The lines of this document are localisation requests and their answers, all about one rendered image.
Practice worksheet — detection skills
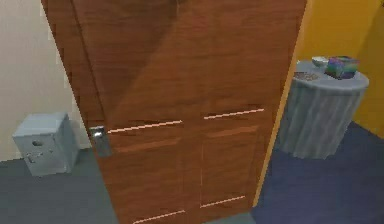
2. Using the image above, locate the brown wooden room door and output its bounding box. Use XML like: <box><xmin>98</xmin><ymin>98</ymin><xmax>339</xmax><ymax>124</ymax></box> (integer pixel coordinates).
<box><xmin>40</xmin><ymin>0</ymin><xmax>308</xmax><ymax>224</ymax></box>

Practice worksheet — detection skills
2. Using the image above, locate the silver door handle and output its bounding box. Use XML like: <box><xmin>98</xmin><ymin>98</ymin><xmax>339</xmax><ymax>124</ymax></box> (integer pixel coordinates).
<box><xmin>88</xmin><ymin>125</ymin><xmax>114</xmax><ymax>158</ymax></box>

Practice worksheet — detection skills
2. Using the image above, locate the small silver bowl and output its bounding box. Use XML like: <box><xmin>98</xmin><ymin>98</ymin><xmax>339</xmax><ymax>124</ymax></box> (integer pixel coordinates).
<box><xmin>311</xmin><ymin>56</ymin><xmax>330</xmax><ymax>69</ymax></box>

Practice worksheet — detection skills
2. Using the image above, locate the grey metal safe box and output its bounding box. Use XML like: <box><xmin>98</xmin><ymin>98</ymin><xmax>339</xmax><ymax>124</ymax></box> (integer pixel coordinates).
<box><xmin>12</xmin><ymin>112</ymin><xmax>80</xmax><ymax>177</ymax></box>

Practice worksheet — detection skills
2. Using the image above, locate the round grey draped table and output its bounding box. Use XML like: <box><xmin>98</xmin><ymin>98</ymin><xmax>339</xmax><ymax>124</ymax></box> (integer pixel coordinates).
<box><xmin>275</xmin><ymin>59</ymin><xmax>370</xmax><ymax>160</ymax></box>

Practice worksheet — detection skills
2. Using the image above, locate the multicoloured box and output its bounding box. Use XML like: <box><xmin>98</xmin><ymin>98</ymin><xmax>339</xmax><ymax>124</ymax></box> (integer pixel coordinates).
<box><xmin>324</xmin><ymin>55</ymin><xmax>361</xmax><ymax>80</ymax></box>

